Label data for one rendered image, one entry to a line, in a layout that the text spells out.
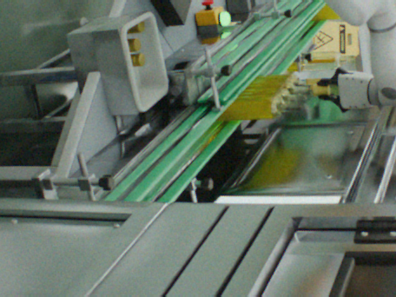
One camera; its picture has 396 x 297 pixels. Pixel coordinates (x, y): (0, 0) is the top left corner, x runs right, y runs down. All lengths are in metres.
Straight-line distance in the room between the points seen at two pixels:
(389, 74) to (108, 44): 0.70
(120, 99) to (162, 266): 0.96
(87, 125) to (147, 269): 0.89
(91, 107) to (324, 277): 1.04
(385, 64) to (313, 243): 0.97
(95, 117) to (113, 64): 0.14
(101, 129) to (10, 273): 0.85
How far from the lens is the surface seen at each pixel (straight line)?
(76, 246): 0.98
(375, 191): 1.71
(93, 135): 1.73
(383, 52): 1.78
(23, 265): 0.98
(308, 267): 0.83
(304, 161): 1.91
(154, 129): 1.80
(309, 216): 0.90
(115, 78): 1.76
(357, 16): 1.68
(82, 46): 1.78
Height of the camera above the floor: 1.70
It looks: 20 degrees down
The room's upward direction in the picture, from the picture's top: 87 degrees clockwise
